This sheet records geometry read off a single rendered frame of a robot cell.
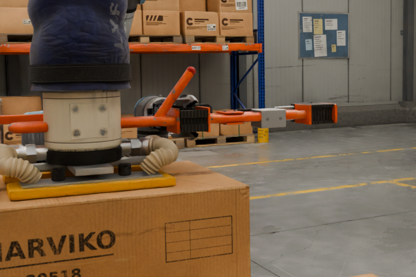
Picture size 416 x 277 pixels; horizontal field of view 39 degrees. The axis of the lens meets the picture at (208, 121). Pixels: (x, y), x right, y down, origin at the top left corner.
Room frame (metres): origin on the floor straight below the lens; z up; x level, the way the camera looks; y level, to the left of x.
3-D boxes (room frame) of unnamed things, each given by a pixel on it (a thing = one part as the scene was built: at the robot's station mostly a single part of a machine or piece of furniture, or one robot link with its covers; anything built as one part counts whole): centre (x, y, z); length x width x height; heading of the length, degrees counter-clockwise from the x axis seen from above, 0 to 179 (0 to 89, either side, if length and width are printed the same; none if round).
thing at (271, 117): (1.50, -0.15, 1.07); 0.07 x 0.07 x 0.04; 21
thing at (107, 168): (1.33, 0.28, 1.01); 0.34 x 0.25 x 0.06; 111
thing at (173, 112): (1.42, 0.05, 1.07); 0.10 x 0.08 x 0.06; 21
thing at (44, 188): (1.24, 0.25, 0.97); 0.34 x 0.10 x 0.05; 111
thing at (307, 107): (1.54, -0.28, 1.07); 0.08 x 0.07 x 0.05; 111
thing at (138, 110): (1.71, 0.16, 1.07); 0.12 x 0.09 x 0.10; 21
